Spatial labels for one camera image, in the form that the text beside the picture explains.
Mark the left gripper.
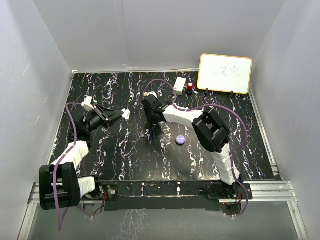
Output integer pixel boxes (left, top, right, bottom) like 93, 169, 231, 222
84, 104, 124, 134

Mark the white earbud charging case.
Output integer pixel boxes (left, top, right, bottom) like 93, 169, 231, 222
122, 108, 131, 120

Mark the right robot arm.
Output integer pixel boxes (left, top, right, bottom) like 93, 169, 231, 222
142, 94, 241, 199

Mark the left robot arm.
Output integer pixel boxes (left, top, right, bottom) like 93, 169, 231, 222
39, 102, 130, 211

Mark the white green box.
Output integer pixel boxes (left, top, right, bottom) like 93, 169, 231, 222
173, 77, 187, 96

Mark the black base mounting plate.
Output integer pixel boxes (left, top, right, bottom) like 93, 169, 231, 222
81, 180, 253, 212

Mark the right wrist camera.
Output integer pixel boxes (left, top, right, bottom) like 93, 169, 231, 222
143, 91, 158, 99

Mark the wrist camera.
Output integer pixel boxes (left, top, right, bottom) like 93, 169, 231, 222
143, 91, 158, 99
81, 96, 95, 112

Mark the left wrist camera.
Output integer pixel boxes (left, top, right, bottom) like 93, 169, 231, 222
81, 96, 95, 112

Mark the white whiteboard yellow frame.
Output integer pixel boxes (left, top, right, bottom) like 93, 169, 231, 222
197, 53, 253, 95

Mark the aluminium frame rail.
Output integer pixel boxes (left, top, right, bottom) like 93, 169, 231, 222
18, 181, 308, 240

